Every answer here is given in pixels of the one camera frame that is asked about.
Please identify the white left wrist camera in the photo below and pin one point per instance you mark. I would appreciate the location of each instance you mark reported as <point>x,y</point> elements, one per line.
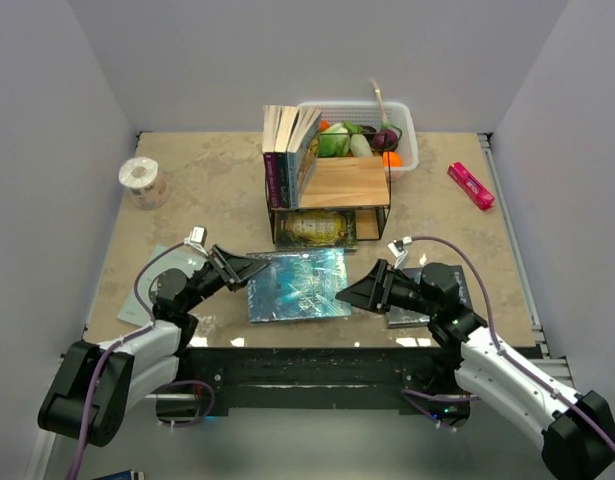
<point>197,236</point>

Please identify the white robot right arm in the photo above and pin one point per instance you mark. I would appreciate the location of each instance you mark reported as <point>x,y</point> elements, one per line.
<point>575,433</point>

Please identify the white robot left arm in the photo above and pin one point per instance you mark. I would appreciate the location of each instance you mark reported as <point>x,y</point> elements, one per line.
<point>97,383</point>

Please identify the purple Treehouse paperback book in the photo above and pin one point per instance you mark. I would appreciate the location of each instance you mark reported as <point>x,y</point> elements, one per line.
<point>272,117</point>

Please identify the Little Women book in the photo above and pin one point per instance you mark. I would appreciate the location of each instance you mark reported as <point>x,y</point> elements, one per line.
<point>287,121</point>

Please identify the dark eggplant toy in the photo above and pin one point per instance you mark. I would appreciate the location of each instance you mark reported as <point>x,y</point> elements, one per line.
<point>368,131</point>

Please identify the pink rectangular box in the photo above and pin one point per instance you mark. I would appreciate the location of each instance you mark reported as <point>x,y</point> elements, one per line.
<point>474,189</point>

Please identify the white plastic basket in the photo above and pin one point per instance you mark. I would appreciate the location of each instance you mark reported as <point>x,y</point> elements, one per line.
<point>367,113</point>

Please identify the white radish toy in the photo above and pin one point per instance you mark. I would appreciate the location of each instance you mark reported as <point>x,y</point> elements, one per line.
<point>360,146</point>

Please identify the blue book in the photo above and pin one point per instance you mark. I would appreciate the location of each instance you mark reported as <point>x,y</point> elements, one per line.
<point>299,285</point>

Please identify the green lettuce toy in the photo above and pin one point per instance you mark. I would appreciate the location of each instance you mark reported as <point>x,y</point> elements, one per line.
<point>334,141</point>

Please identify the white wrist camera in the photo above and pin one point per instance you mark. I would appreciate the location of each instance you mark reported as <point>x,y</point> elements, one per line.
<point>399,249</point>
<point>197,236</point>

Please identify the toilet paper roll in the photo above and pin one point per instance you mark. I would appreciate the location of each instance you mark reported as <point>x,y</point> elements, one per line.
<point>145,182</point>

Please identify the dark Wuthering Heights book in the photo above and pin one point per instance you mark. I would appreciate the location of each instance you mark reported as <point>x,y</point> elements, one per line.
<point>399,317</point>

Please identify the green yellow fantasy book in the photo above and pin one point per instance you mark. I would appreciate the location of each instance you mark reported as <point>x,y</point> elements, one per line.
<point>316,229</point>

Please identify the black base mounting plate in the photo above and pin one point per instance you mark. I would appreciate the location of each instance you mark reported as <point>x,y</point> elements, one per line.
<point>339,378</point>

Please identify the wooden shelf with wire frame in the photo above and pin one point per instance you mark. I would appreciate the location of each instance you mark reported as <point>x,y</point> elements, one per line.
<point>357,186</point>

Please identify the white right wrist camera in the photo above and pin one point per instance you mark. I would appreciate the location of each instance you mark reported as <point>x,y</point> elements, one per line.
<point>399,249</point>

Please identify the pale Gatsby book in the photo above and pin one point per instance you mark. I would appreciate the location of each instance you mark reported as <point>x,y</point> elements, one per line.
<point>183,258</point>

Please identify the large orange fruit toy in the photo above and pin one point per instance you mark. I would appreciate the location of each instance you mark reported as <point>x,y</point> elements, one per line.
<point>391,159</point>

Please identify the aluminium frame rail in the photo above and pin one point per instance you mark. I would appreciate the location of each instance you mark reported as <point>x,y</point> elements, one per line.
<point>96,384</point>

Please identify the purple paperback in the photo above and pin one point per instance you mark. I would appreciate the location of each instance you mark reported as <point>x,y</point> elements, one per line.
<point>301,152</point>

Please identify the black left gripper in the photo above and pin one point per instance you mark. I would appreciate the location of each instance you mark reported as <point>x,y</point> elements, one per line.
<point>236,269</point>

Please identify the purple onion toy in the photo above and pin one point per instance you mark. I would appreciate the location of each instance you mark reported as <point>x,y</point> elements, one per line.
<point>388,137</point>

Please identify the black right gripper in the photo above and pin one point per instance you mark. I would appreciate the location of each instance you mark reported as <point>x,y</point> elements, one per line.
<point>372,291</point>

